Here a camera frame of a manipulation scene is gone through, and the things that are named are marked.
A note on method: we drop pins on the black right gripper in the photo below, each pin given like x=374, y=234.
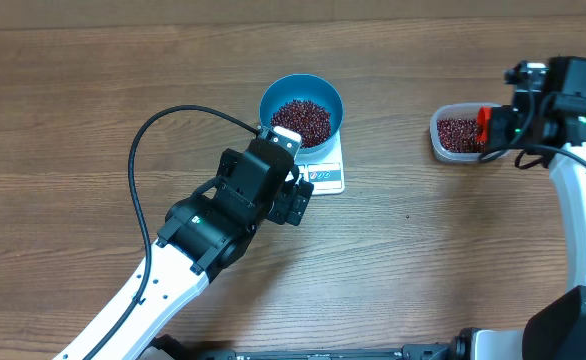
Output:
x=499, y=129

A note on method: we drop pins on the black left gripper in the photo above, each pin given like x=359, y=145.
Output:
x=302, y=196

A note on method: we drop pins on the red scoop with blue handle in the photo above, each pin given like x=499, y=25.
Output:
x=482, y=120

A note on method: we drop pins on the red adzuki beans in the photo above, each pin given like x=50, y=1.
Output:
x=312, y=122

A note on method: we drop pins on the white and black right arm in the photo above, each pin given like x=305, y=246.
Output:
x=559, y=330

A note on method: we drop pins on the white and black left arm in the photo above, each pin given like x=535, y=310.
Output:
x=203, y=234

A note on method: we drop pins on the white digital kitchen scale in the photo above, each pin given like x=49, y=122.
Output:
x=323, y=166

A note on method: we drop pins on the blue plastic bowl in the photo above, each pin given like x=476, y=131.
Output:
x=304, y=87

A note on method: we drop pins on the clear plastic food container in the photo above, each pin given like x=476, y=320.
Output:
x=454, y=111

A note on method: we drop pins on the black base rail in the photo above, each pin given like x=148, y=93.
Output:
x=168, y=348

